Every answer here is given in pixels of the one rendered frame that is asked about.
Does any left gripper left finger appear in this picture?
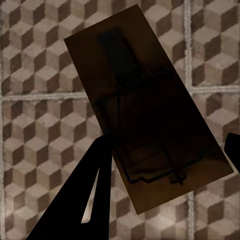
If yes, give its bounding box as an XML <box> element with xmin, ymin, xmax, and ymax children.
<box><xmin>26</xmin><ymin>133</ymin><xmax>113</xmax><ymax>240</ymax></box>

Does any mousetrap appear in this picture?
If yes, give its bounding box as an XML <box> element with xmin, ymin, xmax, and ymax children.
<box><xmin>64</xmin><ymin>4</ymin><xmax>234</xmax><ymax>215</ymax></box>

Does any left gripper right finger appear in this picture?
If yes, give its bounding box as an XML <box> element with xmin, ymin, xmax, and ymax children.
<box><xmin>224</xmin><ymin>133</ymin><xmax>240</xmax><ymax>173</ymax></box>

